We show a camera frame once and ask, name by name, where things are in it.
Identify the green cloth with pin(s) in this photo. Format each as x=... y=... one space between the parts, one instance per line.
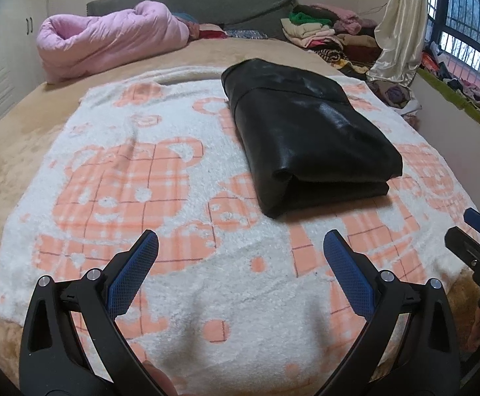
x=442 y=86

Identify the teal cloth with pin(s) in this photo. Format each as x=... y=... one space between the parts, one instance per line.
x=184 y=17

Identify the grey padded headboard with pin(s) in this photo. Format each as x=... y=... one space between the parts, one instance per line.
x=223 y=4

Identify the person's left hand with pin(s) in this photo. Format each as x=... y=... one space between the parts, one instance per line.
x=159 y=381

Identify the blue floral cloth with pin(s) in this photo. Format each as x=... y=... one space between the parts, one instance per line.
x=244 y=34

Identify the white orange printed blanket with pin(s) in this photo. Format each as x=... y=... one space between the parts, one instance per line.
x=182 y=297

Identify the pink quilt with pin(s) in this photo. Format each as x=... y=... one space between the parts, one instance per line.
x=99 y=37

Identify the cream satin curtain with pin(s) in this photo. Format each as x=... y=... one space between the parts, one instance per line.
x=401 y=29

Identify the barred window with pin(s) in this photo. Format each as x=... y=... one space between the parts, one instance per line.
x=471 y=16

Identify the red white pillow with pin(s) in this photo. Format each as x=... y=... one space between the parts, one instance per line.
x=209 y=31

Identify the black leather jacket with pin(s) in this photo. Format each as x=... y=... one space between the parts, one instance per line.
x=306 y=132

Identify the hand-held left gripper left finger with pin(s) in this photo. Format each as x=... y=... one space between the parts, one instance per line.
x=134 y=272

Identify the floral bag of clothes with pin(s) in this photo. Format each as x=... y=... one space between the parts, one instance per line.
x=394 y=95

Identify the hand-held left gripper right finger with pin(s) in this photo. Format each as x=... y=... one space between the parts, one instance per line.
x=347 y=276

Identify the pile of folded clothes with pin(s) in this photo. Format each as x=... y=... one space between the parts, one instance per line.
x=310 y=31

